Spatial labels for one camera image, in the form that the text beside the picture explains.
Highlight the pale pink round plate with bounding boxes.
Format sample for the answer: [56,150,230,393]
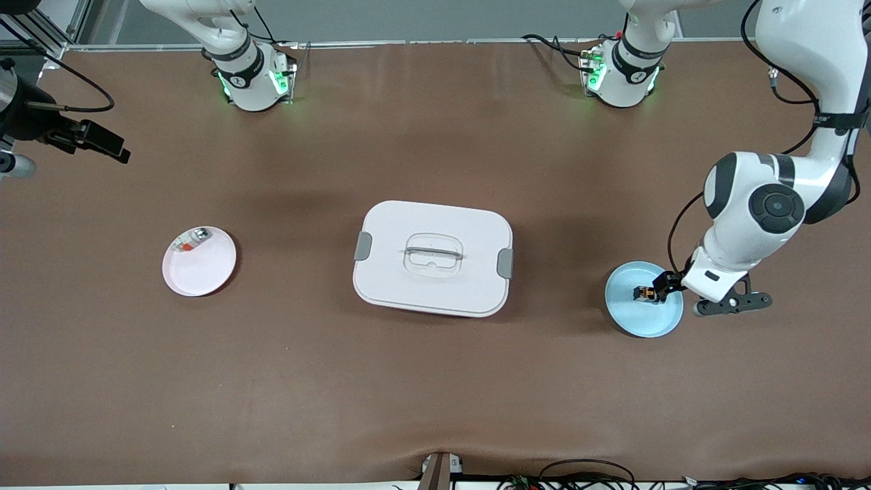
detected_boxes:
[162,226,237,297]

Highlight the small silver red part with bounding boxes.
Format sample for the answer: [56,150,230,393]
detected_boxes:
[172,228,213,254]

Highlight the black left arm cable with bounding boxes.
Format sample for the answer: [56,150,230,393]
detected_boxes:
[667,0,859,274]

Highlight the black cable bundle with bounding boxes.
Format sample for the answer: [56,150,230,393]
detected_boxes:
[638,472,871,490]

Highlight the light blue round plate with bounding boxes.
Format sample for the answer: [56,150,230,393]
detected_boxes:
[604,261,685,339]

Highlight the front camera mount bracket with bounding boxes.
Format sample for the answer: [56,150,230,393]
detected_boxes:
[416,452,465,490]

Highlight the aluminium frame struts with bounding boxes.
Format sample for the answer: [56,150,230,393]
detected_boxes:
[0,0,95,61]

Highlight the white lidded box grey clips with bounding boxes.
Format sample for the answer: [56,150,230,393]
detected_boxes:
[352,200,514,319]

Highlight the black cable at arm base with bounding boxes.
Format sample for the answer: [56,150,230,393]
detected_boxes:
[522,33,601,73]

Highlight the silver table edge rail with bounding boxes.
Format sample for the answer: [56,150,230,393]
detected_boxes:
[68,37,749,52]

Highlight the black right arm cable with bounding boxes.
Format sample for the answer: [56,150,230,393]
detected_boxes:
[0,19,115,114]

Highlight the looped black cable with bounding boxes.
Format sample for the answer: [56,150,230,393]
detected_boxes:
[538,459,637,490]

